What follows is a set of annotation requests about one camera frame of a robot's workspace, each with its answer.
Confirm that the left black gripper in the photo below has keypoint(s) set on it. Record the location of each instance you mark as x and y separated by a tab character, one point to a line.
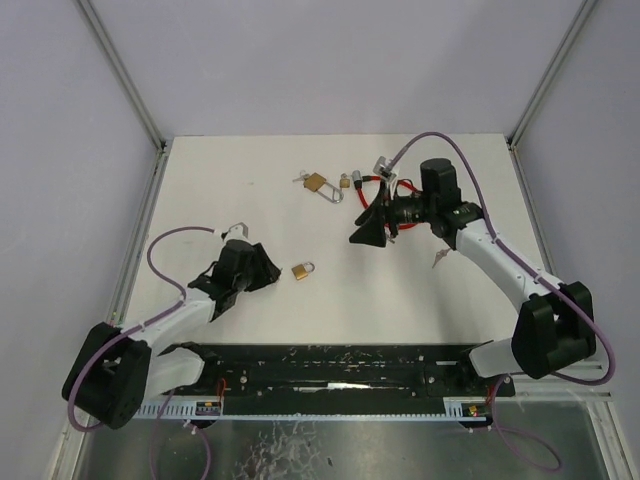
260	270

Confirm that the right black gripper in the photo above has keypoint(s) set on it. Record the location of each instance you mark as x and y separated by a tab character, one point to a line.
388	213

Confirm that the brass padlock with key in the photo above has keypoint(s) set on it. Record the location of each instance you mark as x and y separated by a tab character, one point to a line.
303	270

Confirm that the red cable lock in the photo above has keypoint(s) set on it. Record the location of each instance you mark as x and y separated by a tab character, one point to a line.
365	195

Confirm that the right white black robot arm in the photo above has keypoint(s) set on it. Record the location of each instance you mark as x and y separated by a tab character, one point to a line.
550	332

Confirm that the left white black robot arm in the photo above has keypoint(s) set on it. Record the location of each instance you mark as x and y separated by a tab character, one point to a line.
117	370

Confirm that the loose silver key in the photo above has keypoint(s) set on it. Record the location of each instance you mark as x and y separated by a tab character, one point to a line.
440	255

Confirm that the small brass padlock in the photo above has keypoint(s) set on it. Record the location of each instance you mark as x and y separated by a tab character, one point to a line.
345	181

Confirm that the large brass long-shackle padlock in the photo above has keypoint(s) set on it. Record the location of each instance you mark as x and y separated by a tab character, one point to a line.
318	184

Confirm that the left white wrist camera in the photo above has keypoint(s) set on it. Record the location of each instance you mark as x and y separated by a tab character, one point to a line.
238	231

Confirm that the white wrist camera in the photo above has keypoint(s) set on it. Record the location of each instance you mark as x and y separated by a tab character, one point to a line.
238	231
387	171

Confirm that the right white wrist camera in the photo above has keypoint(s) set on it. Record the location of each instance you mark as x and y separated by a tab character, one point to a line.
387	171

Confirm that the keys on ring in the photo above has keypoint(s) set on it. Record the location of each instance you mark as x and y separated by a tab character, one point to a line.
303	175

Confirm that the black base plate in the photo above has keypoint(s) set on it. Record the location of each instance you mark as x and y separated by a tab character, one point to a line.
341	383

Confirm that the grey slotted cable duct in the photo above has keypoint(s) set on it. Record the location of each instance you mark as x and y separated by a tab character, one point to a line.
180	409

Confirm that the left aluminium frame post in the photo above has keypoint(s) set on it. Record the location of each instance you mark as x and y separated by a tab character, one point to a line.
108	49

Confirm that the aluminium frame post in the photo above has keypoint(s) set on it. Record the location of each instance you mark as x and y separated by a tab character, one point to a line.
108	49
562	53

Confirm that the right aluminium frame post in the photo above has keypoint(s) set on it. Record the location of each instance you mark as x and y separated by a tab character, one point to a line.
562	53

